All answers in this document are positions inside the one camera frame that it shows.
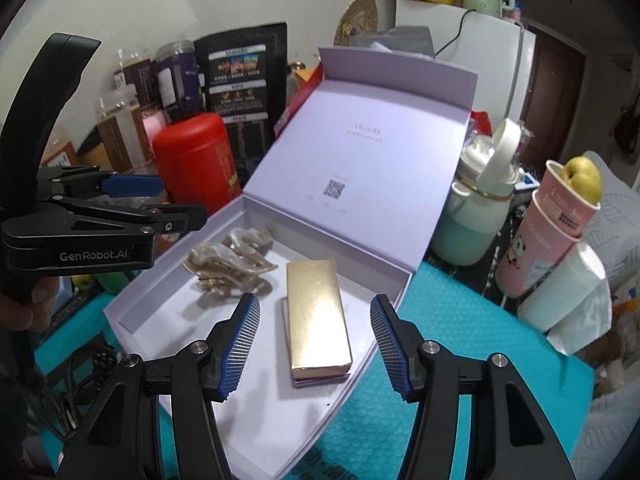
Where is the black snack pouch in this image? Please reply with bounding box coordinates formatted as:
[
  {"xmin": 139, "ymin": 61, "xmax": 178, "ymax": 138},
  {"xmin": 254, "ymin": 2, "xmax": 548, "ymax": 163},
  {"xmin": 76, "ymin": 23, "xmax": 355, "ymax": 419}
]
[{"xmin": 194, "ymin": 22, "xmax": 290, "ymax": 186}]

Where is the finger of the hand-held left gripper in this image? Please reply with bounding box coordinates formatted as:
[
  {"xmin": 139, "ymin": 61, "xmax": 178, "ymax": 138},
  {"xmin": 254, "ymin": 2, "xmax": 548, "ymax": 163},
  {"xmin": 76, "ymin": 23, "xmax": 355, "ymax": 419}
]
[
  {"xmin": 47, "ymin": 195, "xmax": 208, "ymax": 237},
  {"xmin": 37, "ymin": 166, "xmax": 166, "ymax": 201}
]

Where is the purple label jar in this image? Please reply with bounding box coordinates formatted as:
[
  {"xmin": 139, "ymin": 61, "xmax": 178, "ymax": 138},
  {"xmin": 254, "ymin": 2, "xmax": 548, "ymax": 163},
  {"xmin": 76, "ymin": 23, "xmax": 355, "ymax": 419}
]
[{"xmin": 154, "ymin": 39, "xmax": 206, "ymax": 123}]

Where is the white refrigerator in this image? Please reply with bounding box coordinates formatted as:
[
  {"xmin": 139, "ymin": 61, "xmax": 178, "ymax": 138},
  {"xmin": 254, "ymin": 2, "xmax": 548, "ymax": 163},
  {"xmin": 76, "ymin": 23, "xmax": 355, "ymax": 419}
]
[{"xmin": 395, "ymin": 0, "xmax": 538, "ymax": 126}]

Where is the purple rectangular box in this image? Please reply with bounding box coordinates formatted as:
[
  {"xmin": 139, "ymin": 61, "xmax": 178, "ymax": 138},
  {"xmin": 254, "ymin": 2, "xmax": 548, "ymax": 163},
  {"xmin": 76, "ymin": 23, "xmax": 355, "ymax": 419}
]
[{"xmin": 281, "ymin": 297, "xmax": 351, "ymax": 388}]

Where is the black power cable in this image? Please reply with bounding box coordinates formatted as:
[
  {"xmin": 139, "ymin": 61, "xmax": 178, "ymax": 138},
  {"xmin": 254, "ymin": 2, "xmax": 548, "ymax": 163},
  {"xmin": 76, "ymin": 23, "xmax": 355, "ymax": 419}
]
[{"xmin": 435, "ymin": 7, "xmax": 486, "ymax": 58}]

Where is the gold rectangular box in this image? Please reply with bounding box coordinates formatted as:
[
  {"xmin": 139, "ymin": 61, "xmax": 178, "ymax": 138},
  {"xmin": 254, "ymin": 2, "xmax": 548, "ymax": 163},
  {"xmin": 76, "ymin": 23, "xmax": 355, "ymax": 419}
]
[{"xmin": 286, "ymin": 259, "xmax": 354, "ymax": 381}]

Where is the brown door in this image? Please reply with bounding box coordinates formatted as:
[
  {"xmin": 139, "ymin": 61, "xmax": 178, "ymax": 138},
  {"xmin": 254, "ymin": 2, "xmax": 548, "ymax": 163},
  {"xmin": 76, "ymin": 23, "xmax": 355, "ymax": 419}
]
[{"xmin": 522, "ymin": 32, "xmax": 588, "ymax": 161}]

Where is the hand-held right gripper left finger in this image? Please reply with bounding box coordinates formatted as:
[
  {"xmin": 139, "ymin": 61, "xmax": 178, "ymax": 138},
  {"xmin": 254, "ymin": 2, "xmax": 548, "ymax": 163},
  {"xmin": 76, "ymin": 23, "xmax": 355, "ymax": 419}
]
[{"xmin": 55, "ymin": 293, "xmax": 262, "ymax": 480}]

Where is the lavender gift box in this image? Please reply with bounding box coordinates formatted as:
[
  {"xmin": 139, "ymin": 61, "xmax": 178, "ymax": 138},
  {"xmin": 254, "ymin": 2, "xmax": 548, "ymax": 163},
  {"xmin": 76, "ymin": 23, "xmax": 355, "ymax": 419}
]
[{"xmin": 102, "ymin": 46, "xmax": 480, "ymax": 480}]

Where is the mint green bottle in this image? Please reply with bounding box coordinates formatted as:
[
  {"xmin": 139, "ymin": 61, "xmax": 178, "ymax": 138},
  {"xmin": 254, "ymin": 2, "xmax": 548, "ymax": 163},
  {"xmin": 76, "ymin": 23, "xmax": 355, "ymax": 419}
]
[{"xmin": 431, "ymin": 117, "xmax": 523, "ymax": 267}]

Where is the dark label clear jar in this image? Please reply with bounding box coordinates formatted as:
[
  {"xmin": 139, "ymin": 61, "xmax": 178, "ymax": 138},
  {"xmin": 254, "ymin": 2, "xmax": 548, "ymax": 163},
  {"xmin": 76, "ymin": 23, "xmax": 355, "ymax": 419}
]
[{"xmin": 114, "ymin": 45, "xmax": 157, "ymax": 111}]

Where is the red paper packet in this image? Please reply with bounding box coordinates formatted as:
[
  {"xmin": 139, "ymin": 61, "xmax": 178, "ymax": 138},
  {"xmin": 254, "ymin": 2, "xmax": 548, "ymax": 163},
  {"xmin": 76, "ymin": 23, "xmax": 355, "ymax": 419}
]
[{"xmin": 272, "ymin": 62, "xmax": 326, "ymax": 136}]

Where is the yellow pear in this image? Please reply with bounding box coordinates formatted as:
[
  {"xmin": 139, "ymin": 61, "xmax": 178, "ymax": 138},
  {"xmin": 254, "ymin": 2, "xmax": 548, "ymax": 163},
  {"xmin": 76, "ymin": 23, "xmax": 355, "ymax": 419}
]
[{"xmin": 560, "ymin": 156, "xmax": 602, "ymax": 206}]

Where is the grey cloth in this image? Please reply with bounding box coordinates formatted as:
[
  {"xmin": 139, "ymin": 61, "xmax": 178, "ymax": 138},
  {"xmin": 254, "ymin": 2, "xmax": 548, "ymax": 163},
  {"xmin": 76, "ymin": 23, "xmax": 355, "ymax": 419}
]
[{"xmin": 367, "ymin": 25, "xmax": 436, "ymax": 58}]

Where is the teal bubble mat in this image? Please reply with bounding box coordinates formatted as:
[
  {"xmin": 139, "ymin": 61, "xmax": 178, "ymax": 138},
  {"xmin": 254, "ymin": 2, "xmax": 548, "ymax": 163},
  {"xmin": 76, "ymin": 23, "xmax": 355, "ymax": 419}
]
[{"xmin": 35, "ymin": 255, "xmax": 596, "ymax": 480}]

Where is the pink panda paper cup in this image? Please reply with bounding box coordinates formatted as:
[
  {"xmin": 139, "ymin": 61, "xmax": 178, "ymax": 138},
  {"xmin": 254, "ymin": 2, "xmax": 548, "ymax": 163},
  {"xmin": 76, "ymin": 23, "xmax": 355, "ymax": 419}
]
[{"xmin": 495, "ymin": 192, "xmax": 586, "ymax": 301}]

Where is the white tissue roll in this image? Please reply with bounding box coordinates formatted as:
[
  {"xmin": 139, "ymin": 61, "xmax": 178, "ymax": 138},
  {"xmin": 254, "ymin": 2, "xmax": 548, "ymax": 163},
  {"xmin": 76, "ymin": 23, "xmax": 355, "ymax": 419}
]
[{"xmin": 517, "ymin": 242, "xmax": 613, "ymax": 356}]

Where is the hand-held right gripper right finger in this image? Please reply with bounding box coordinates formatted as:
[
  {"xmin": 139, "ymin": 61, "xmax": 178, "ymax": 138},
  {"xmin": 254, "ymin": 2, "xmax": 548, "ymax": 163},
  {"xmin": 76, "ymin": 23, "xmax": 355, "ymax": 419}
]
[{"xmin": 370, "ymin": 294, "xmax": 576, "ymax": 480}]

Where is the tall clear brown jar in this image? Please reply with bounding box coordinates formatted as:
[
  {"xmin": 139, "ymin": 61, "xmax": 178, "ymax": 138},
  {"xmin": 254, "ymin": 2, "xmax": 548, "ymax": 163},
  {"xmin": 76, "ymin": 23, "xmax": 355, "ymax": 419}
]
[{"xmin": 95, "ymin": 85, "xmax": 151, "ymax": 171}]

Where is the grey quilted bedding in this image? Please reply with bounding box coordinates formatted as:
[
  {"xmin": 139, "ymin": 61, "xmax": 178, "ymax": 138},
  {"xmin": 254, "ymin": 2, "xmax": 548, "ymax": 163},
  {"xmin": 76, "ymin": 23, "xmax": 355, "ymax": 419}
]
[{"xmin": 570, "ymin": 150, "xmax": 640, "ymax": 461}]

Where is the red canister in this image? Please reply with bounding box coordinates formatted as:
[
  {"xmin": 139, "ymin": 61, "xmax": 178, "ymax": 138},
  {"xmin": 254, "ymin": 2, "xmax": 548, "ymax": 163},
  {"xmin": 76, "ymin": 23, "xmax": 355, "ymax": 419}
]
[{"xmin": 152, "ymin": 112, "xmax": 238, "ymax": 216}]

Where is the pearl beige hair claw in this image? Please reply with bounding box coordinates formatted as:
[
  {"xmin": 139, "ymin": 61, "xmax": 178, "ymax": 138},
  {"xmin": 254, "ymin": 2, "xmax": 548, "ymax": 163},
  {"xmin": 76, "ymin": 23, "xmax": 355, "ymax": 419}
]
[{"xmin": 182, "ymin": 227, "xmax": 278, "ymax": 301}]

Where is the person's left hand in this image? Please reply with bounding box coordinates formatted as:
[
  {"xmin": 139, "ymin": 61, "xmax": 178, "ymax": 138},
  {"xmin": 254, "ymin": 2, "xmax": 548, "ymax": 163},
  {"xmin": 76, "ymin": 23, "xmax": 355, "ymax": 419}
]
[{"xmin": 20, "ymin": 274, "xmax": 63, "ymax": 332}]

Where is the woven straw fan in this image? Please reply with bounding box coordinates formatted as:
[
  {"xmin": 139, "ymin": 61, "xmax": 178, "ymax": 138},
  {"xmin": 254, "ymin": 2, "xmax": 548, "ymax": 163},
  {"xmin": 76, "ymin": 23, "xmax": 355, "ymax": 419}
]
[{"xmin": 334, "ymin": 0, "xmax": 378, "ymax": 47}]

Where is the pink bottle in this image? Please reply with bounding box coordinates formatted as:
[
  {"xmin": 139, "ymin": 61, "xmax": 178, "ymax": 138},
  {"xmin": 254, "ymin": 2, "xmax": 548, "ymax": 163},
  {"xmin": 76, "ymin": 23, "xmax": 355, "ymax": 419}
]
[{"xmin": 141, "ymin": 110, "xmax": 171, "ymax": 161}]

